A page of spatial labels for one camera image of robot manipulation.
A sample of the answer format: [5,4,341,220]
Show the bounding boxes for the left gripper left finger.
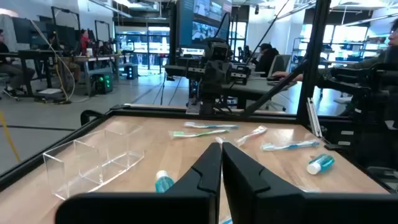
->
[55,142,223,224]

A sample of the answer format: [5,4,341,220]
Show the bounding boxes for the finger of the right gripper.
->
[216,62,229,94]
[204,62,217,94]

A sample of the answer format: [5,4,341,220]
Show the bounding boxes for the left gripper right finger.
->
[222,141,398,224]

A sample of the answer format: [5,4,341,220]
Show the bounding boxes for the teal mouthwash bottle white cap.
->
[306,154,336,175]
[154,169,175,194]

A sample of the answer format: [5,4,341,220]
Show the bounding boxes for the green toothbrush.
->
[169,129,231,140]

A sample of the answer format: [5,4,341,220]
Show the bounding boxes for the orange toothbrush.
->
[233,124,269,147]

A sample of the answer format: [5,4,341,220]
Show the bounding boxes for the grey desk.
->
[222,76,298,110]

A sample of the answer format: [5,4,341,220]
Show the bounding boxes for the person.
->
[272,17,398,82]
[79,29,91,56]
[0,29,35,96]
[253,42,280,78]

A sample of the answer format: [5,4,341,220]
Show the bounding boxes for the black computer tower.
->
[125,63,139,80]

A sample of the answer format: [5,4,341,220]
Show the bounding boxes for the computer tower green lights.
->
[93,73,114,95]

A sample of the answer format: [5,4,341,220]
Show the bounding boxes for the wooden desk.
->
[60,54,121,94]

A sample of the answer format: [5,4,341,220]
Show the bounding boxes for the silver metal bar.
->
[306,96,323,138]

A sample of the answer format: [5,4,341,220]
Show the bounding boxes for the clear acrylic organizer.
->
[42,119,146,200]

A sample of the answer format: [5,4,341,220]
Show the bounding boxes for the black monitor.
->
[11,17,50,46]
[46,24,80,50]

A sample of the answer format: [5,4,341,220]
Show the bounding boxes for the black equipment stand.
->
[317,46,398,175]

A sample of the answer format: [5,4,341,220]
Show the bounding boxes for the black desk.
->
[0,49,63,98]

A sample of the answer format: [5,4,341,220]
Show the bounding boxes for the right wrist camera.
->
[210,37,233,63]

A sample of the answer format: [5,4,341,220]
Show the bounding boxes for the large wall display screen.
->
[176,0,233,50]

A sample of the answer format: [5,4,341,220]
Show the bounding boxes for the white board black frame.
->
[94,19,112,43]

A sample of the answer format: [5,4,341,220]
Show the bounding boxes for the black aluminium table frame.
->
[0,0,398,195]

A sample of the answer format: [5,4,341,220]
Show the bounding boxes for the yellow hanging cable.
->
[53,46,70,104]

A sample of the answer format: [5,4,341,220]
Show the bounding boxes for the white cable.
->
[29,19,77,102]

